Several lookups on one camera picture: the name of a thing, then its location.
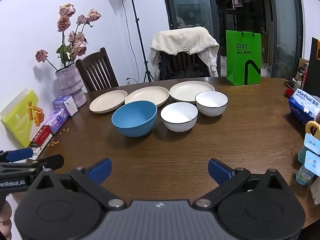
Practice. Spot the glass sliding door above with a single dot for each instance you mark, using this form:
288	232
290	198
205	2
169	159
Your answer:
190	5

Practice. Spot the purple flat tissue pack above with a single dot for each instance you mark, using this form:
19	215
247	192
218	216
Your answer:
56	120

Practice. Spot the red flower ornament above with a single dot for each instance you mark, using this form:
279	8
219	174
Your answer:
288	93

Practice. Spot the dark wooden chair with clothes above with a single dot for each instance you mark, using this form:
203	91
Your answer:
183	57

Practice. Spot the scattered yellow crumbs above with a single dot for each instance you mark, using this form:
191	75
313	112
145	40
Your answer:
65	130

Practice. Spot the chair draped with cream cloth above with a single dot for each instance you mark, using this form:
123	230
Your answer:
182	38

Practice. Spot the clear drinking glass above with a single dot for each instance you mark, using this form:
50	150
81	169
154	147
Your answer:
296	155

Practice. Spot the yellow-green snack box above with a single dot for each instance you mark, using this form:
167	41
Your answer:
20	115

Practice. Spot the white box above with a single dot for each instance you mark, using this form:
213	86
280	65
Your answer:
37	151

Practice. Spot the person's left hand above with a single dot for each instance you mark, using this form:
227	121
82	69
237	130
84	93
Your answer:
5	220

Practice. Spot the dried pink roses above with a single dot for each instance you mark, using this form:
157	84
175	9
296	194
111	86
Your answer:
67	11

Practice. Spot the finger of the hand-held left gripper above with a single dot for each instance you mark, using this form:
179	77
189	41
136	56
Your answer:
20	154
53	161

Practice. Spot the green paper shopping bag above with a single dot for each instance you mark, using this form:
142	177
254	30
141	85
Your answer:
240	62

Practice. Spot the open cardboard box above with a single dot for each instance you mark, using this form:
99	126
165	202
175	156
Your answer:
302	63

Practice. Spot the dark clothes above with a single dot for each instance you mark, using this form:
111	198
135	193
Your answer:
190	71

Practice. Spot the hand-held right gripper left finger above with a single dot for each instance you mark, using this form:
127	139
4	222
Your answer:
100	171

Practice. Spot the black box with orange mark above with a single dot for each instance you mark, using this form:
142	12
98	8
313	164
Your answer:
312	67

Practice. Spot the blue bowl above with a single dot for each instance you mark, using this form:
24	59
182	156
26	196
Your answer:
135	120

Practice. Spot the wall outlet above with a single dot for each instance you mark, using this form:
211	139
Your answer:
128	82

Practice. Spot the cream plate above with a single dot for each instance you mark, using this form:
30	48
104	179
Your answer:
107	101
190	90
147	95

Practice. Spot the small teal bottle with tag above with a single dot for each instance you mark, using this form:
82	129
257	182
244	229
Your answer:
311	142
306	175

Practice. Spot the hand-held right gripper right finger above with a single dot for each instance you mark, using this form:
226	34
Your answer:
220	171

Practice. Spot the black light stand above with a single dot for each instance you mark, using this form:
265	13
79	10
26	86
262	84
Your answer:
136	20

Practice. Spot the red box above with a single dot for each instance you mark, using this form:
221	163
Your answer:
41	136

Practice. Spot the white bowl with black rim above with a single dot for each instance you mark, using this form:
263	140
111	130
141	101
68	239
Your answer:
178	115
211	102

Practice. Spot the blue tissue box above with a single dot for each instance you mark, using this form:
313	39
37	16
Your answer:
300	105

